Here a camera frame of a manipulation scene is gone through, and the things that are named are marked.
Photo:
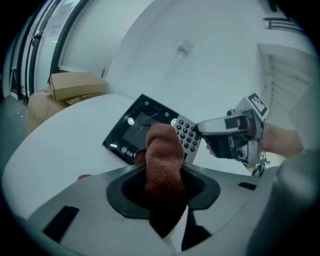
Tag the white louvered cabinet door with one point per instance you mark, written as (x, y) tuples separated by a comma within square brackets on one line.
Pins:
[(285, 77)]

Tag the brown cloth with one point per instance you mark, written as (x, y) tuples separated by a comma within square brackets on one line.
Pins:
[(163, 160)]

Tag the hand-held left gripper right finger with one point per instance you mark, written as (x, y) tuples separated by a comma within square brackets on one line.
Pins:
[(232, 212)]

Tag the flat cardboard box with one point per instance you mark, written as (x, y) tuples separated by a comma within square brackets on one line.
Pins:
[(80, 98), (77, 83)]

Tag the person's right hand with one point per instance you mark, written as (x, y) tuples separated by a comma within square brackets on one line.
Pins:
[(209, 149)]

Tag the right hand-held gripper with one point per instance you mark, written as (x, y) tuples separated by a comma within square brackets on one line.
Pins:
[(252, 125)]

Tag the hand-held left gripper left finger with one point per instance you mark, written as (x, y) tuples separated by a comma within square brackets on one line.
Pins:
[(100, 215)]

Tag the small wall-mounted device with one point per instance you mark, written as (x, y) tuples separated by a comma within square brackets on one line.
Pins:
[(185, 47)]

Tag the brown paper-wrapped bundle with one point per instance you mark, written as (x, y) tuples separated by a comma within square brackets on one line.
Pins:
[(45, 107)]

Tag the black-framed glass door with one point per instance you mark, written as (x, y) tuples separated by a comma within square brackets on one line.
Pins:
[(37, 50)]

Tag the person's right forearm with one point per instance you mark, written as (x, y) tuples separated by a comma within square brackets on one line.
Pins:
[(281, 140)]

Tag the person's grey clothing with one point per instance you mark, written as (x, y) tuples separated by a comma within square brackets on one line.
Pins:
[(297, 190)]

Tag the black keypad device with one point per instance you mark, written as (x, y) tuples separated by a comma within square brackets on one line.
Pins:
[(140, 125)]

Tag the black wall shelf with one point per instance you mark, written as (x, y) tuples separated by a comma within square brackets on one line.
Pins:
[(282, 23)]

